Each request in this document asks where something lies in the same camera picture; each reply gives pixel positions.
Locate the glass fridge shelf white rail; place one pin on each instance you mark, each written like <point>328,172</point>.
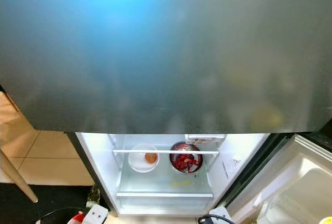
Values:
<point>166,194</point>
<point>163,152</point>

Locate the yellow blue package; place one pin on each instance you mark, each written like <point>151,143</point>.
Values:
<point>326,220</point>

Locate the white round bowl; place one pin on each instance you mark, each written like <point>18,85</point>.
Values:
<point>136,163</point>

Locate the grey fridge freezer door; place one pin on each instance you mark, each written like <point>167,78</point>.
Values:
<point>166,53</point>

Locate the brown egg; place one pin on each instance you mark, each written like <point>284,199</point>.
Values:
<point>151,158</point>

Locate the metal bowl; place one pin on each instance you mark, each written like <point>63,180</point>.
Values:
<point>187,146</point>

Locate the red white bowl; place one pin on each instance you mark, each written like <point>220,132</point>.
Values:
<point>76,219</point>

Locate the small green-capped bottle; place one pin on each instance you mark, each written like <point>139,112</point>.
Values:
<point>93,198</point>

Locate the light wooden table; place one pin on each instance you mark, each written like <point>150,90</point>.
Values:
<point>18,177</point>

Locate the dark blue floor carpet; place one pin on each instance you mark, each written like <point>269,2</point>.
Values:
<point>15,211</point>

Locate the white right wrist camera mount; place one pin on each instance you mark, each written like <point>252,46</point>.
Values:
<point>222,216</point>

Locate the red food pieces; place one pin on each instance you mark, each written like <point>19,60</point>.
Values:
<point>185,163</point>

